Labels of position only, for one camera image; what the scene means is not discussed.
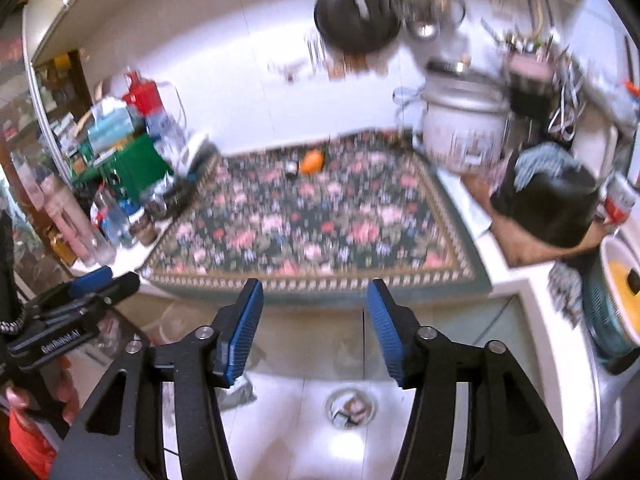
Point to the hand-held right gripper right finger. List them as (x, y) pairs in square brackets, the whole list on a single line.
[(385, 330)]

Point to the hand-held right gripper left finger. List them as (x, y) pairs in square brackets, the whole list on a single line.
[(242, 330)]

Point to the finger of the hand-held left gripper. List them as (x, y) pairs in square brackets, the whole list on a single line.
[(120, 287), (92, 280)]

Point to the clear round trash bin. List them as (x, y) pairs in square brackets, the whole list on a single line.
[(350, 406)]

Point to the person's left forearm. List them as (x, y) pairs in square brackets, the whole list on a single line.
[(32, 445)]

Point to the person's left hand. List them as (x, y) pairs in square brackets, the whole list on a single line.
[(70, 395)]

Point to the clear water bottle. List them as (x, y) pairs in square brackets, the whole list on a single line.
[(115, 225)]

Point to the grey plastic bag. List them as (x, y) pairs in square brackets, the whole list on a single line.
[(240, 392)]

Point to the brown glass jar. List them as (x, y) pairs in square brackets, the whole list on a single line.
[(145, 230)]

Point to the pink plastic cup stack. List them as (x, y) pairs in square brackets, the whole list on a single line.
[(70, 220)]

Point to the floral patterned cloth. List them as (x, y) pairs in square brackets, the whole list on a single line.
[(325, 230)]

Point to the green box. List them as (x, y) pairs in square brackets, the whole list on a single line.
[(140, 165)]

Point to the white towel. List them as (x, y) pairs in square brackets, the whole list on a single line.
[(465, 200)]

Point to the teal tissue box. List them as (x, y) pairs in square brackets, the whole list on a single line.
[(115, 127)]

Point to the white round container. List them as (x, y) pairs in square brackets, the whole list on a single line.
[(195, 152)]

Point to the wooden cutting board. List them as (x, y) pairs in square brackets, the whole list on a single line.
[(525, 255)]

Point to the clear plastic bag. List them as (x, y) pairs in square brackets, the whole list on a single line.
[(165, 132)]

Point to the small dark bottle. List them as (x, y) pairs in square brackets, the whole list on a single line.
[(291, 169)]

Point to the grey rag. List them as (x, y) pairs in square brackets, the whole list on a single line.
[(565, 290)]

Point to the red plastic pitcher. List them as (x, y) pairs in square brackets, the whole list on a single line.
[(142, 95)]

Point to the black cooking pot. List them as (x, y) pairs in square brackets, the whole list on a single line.
[(550, 210)]

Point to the white rice cooker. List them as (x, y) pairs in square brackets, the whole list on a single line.
[(465, 135)]

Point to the teal plastic basket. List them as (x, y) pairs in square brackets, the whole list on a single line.
[(600, 320)]

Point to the blue white knitted cloth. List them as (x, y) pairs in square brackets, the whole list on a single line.
[(542, 162)]

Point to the white bowl yellow inside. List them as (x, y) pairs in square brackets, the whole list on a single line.
[(617, 280)]

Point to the metal rice cooker lid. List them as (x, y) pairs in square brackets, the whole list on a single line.
[(465, 80)]

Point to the red white can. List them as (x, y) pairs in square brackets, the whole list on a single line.
[(619, 200)]

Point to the black square container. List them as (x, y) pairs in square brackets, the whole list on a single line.
[(532, 102)]

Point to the pink utensil holder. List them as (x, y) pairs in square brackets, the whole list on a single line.
[(530, 70)]

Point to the metal ladle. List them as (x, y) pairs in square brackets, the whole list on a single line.
[(422, 27)]

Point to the black wok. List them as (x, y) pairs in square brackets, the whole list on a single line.
[(357, 25)]

